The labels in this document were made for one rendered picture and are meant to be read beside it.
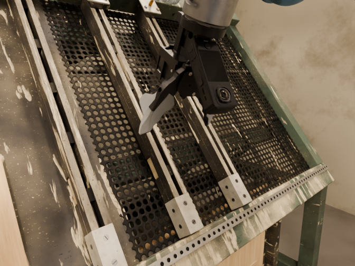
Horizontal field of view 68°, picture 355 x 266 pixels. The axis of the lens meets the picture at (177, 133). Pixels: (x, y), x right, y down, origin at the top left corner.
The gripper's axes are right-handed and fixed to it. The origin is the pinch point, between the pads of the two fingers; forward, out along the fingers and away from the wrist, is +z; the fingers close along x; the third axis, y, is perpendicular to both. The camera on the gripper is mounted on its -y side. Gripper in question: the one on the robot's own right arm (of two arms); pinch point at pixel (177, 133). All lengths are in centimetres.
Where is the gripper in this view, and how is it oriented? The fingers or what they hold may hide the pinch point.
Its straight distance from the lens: 50.0
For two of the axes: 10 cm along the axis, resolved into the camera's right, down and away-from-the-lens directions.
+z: -2.6, 7.8, 5.7
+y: -4.9, -6.1, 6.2
